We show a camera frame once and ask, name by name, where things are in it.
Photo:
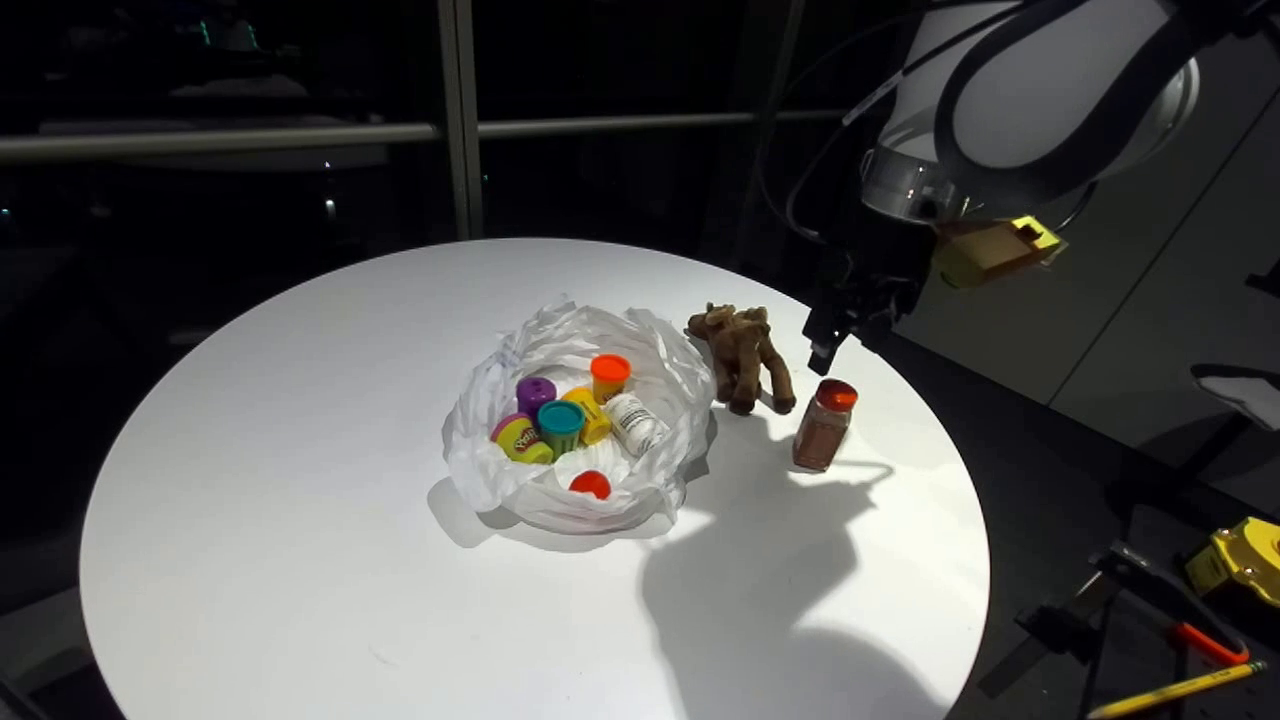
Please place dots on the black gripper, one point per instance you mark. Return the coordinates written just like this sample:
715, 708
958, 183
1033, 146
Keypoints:
870, 277

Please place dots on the brown plush moose toy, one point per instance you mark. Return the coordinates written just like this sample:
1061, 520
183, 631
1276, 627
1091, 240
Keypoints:
745, 362

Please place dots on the spice jar red lid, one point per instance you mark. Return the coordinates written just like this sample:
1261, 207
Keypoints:
824, 425

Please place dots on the white plastic bag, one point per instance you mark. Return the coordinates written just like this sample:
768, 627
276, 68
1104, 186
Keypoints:
561, 342

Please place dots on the teal lid play-doh tub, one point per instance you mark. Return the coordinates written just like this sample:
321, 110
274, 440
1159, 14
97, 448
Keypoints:
561, 425

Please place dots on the purple lid play-doh tub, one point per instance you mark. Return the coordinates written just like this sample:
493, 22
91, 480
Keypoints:
534, 393

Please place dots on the orange lid play-doh tub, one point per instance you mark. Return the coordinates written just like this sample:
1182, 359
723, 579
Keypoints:
608, 374

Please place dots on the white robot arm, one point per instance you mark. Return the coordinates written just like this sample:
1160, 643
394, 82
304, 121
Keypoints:
999, 121

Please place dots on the white supplement bottle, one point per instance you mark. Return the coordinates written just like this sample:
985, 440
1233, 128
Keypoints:
633, 421

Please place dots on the magenta lid play-doh tub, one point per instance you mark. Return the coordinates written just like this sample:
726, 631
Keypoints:
522, 440

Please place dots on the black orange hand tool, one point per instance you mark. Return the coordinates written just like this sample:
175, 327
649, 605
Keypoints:
1168, 596

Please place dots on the metal window railing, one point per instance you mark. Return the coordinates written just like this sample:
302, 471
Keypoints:
257, 116

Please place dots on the yellow tool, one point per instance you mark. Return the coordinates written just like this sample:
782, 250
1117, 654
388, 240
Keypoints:
1236, 556

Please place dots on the yellow pencil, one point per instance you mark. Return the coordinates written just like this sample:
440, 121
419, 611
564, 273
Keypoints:
1177, 689

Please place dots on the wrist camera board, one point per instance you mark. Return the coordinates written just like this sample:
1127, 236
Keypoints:
994, 250

